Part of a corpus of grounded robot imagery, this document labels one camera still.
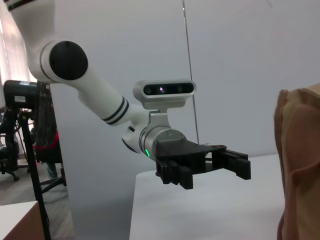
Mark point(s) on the khaki canvas food bag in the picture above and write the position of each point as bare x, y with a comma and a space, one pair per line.
302, 150

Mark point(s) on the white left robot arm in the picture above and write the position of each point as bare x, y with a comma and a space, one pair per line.
100, 92

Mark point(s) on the black device on stand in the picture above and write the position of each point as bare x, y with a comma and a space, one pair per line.
20, 95

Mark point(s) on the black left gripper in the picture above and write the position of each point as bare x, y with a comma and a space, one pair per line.
180, 152

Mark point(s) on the white side table wooden edge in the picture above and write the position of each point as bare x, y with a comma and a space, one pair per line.
17, 220

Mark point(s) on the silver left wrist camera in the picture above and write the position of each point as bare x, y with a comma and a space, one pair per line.
165, 91

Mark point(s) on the white window roller blind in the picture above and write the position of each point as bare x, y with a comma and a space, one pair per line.
7, 50

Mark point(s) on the silver left camera mount bracket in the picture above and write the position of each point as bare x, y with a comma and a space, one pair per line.
158, 120

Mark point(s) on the black stand pole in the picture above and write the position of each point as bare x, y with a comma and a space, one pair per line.
38, 190

